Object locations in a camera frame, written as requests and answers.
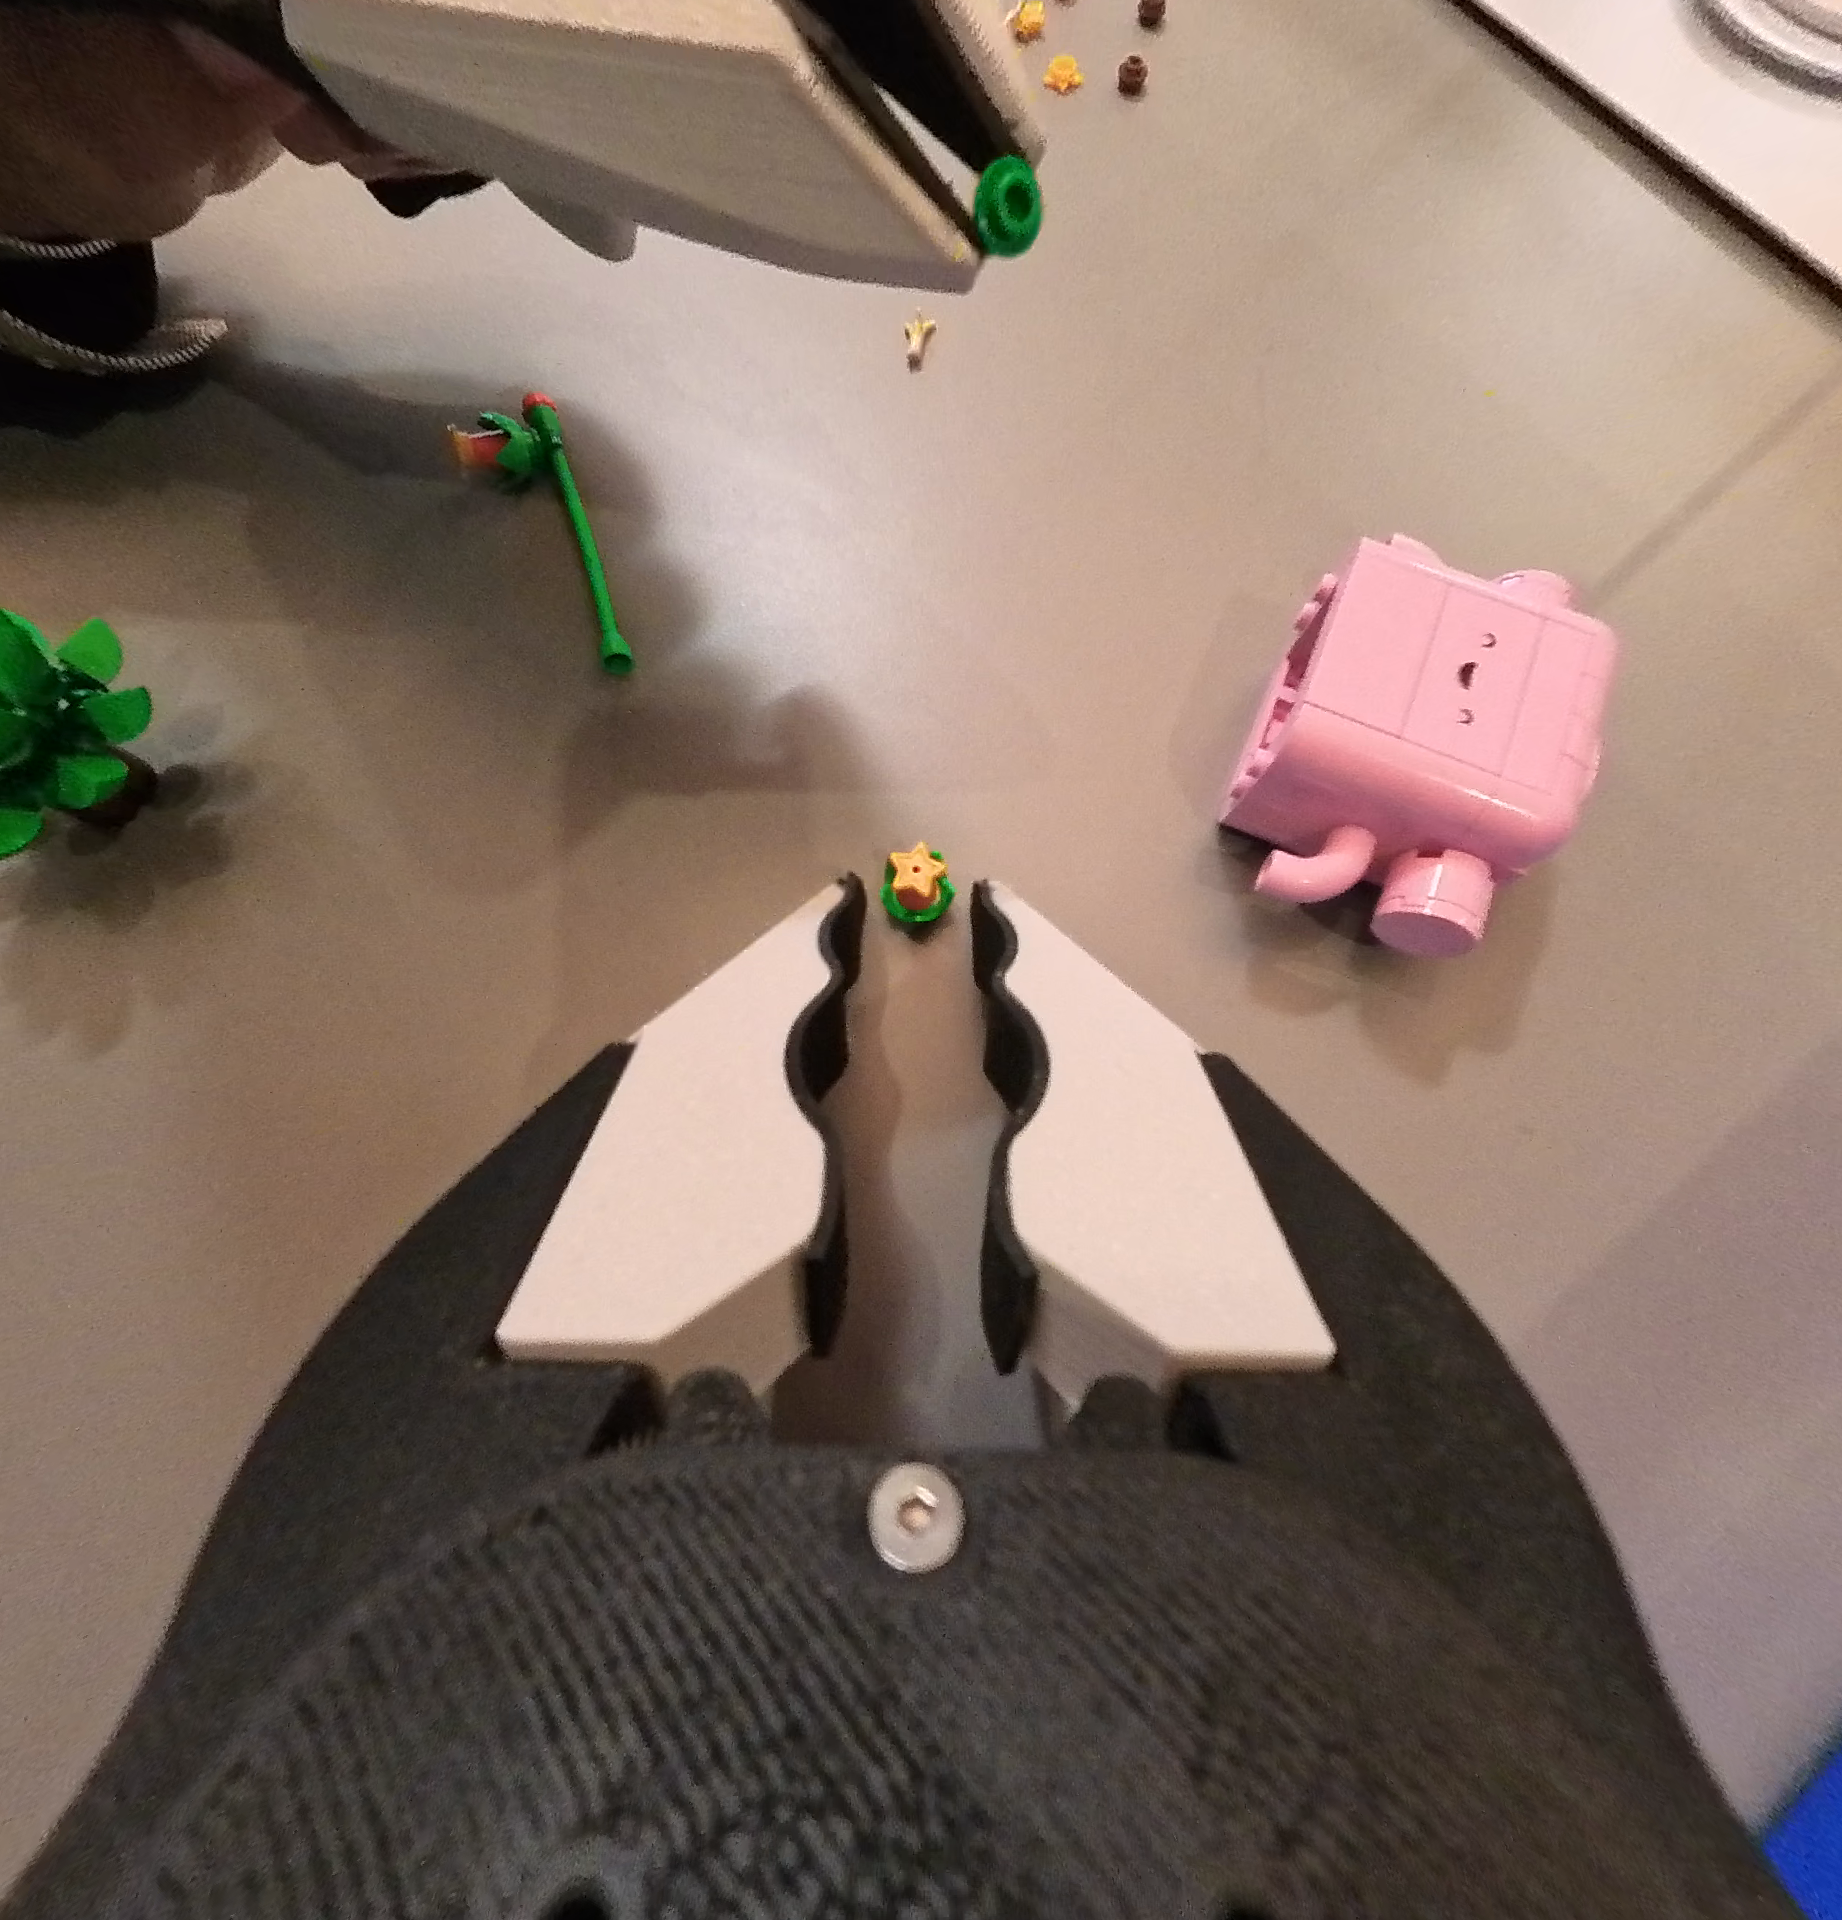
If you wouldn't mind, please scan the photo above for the grey mesh watch band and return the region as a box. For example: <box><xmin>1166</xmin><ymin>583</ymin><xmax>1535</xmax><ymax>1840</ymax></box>
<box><xmin>0</xmin><ymin>230</ymin><xmax>231</xmax><ymax>376</ymax></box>

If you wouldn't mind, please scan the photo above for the blue storage bin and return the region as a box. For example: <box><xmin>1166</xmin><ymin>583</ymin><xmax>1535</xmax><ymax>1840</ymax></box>
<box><xmin>1760</xmin><ymin>1694</ymin><xmax>1842</xmax><ymax>1920</ymax></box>

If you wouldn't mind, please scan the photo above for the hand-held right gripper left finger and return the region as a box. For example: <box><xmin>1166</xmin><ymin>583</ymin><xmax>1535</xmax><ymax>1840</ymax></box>
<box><xmin>495</xmin><ymin>878</ymin><xmax>867</xmax><ymax>1395</ymax></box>

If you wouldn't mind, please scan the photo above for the person's left hand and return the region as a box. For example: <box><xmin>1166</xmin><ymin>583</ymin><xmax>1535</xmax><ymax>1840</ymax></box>
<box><xmin>0</xmin><ymin>0</ymin><xmax>479</xmax><ymax>244</ymax></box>

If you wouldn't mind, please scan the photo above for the pink brick figure pot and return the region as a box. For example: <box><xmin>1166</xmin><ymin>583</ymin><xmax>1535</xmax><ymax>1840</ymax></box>
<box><xmin>1220</xmin><ymin>537</ymin><xmax>1620</xmax><ymax>967</ymax></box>

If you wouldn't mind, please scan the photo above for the person's left forearm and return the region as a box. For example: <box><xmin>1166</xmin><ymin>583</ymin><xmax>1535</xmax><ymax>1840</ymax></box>
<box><xmin>0</xmin><ymin>239</ymin><xmax>226</xmax><ymax>435</ymax></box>

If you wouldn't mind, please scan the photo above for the green flower stem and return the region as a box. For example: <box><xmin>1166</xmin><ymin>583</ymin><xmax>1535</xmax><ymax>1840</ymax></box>
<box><xmin>444</xmin><ymin>390</ymin><xmax>639</xmax><ymax>680</ymax></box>

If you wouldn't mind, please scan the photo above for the white book stand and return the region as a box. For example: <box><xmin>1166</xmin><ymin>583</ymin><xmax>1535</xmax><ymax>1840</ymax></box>
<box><xmin>1448</xmin><ymin>0</ymin><xmax>1842</xmax><ymax>325</ymax></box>

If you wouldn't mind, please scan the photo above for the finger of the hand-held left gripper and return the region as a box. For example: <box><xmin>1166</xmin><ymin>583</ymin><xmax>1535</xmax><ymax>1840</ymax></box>
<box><xmin>280</xmin><ymin>0</ymin><xmax>997</xmax><ymax>296</ymax></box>
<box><xmin>824</xmin><ymin>0</ymin><xmax>1050</xmax><ymax>201</ymax></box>

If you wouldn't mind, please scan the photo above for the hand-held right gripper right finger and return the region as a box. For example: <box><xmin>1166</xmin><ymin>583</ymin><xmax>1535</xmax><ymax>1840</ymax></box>
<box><xmin>970</xmin><ymin>878</ymin><xmax>1340</xmax><ymax>1419</ymax></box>

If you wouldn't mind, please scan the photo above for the green leafy plant piece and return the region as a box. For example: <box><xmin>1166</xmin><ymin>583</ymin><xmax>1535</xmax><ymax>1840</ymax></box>
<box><xmin>0</xmin><ymin>590</ymin><xmax>163</xmax><ymax>862</ymax></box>

